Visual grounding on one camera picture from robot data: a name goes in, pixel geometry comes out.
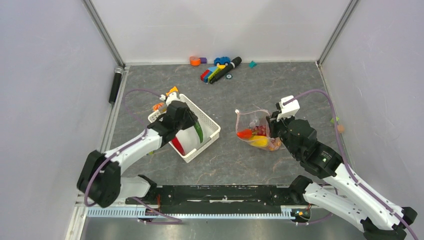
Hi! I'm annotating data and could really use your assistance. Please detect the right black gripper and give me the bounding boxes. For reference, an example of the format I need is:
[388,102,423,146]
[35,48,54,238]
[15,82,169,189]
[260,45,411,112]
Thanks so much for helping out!
[266,109,300,159]

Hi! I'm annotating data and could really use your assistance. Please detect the purple toy grape bunch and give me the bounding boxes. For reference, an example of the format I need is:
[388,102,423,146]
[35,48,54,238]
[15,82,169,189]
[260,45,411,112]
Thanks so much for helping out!
[252,125,267,137]

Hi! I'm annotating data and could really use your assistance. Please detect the green toy chili pepper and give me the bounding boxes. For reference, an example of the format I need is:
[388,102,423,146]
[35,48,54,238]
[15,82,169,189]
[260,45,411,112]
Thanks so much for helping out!
[194,121,204,143]

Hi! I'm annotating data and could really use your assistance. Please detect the yellow toy fruit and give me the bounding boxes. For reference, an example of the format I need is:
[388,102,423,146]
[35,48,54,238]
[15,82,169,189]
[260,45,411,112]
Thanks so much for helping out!
[248,135,269,148]

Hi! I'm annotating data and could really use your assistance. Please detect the clear zip top bag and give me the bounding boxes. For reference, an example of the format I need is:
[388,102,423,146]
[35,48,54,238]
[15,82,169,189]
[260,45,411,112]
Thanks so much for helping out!
[234,109,282,152]

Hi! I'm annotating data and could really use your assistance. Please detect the orange toy carrot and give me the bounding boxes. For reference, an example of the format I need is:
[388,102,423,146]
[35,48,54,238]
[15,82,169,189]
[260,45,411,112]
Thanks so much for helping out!
[236,128,257,140]

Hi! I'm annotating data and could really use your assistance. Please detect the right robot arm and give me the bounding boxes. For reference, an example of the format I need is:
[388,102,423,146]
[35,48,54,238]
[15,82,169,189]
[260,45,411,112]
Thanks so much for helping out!
[266,112,418,240]

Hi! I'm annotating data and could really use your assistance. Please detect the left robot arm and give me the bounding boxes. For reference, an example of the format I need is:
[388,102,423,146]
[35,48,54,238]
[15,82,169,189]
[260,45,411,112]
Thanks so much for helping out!
[76,100,199,208]

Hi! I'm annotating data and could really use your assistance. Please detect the orange toy peeled tangerine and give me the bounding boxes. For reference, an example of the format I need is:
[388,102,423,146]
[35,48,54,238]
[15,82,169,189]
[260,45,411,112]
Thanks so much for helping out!
[152,102,165,112]

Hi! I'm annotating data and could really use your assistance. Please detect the red toy chili pepper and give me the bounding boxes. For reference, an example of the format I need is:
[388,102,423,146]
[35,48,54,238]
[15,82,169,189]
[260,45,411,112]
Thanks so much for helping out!
[171,137,185,156]

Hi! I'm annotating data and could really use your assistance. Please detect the white perforated plastic basket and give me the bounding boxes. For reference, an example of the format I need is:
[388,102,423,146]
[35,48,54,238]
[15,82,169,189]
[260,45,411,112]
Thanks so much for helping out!
[147,94,221,163]

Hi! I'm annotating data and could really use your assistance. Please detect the orange toy building block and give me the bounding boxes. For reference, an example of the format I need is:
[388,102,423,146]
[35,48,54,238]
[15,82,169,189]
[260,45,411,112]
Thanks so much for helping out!
[166,86,179,96]

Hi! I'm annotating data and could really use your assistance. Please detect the multicolour toy block stack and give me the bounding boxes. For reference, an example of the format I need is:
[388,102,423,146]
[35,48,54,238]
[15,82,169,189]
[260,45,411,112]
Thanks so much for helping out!
[200,65,226,83]

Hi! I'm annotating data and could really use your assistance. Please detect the green toy cube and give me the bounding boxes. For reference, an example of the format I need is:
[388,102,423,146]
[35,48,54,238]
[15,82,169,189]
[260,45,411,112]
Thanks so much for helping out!
[330,116,339,124]

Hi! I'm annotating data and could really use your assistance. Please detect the teal toy block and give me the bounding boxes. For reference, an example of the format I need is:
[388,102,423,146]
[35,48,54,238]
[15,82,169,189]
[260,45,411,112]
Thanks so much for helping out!
[249,60,257,69]

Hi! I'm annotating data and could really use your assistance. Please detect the blue toy car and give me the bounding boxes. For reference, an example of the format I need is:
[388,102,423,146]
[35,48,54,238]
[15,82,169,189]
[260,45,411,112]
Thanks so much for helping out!
[213,56,231,66]

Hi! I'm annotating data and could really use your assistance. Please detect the black microphone on table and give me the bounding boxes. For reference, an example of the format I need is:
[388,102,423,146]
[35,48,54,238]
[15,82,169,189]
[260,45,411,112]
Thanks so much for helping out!
[209,56,242,84]

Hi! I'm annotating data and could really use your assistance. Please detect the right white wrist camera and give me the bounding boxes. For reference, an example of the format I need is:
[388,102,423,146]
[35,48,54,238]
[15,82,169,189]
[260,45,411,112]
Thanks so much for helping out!
[276,95,300,121]

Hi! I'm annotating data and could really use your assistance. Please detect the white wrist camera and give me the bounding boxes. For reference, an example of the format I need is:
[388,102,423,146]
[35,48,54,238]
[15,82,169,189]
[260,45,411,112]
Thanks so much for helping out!
[159,91,180,106]
[276,95,300,121]

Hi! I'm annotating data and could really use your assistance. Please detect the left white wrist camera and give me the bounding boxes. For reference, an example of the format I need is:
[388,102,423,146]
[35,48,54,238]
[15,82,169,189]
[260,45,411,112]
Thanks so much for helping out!
[159,91,180,106]

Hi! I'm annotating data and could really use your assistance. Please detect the black microphone by wall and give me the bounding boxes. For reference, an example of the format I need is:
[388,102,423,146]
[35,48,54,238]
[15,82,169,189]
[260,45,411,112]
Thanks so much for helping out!
[108,66,124,105]

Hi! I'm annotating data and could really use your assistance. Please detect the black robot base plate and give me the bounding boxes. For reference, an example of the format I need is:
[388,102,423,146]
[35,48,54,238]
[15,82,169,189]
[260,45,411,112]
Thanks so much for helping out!
[141,175,308,215]

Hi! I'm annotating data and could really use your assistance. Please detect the white slotted cable duct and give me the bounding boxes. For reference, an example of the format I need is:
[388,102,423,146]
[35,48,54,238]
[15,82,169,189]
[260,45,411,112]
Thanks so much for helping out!
[86,206,295,220]

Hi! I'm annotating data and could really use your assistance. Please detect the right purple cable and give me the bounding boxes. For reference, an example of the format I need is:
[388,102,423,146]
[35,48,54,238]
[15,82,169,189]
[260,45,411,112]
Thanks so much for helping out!
[283,89,419,240]

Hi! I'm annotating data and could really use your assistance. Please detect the purple cable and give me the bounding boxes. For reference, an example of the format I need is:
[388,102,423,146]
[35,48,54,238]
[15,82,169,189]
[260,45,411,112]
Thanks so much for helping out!
[83,88,183,225]
[283,89,419,240]

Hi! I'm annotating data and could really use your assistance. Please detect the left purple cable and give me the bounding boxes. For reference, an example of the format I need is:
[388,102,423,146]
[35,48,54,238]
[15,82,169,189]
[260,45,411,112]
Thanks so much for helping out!
[83,88,183,225]

